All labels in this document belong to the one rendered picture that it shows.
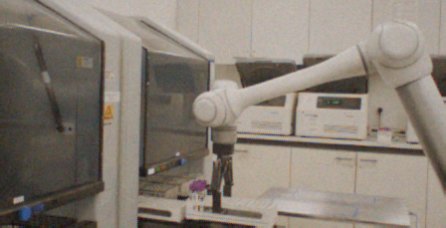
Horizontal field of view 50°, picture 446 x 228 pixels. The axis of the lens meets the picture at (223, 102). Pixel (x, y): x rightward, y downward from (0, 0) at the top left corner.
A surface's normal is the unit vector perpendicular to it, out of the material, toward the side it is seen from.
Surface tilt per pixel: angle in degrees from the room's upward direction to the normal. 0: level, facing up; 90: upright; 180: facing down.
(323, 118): 90
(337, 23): 90
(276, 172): 90
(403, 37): 85
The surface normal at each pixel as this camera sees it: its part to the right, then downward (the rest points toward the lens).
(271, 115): -0.36, 0.02
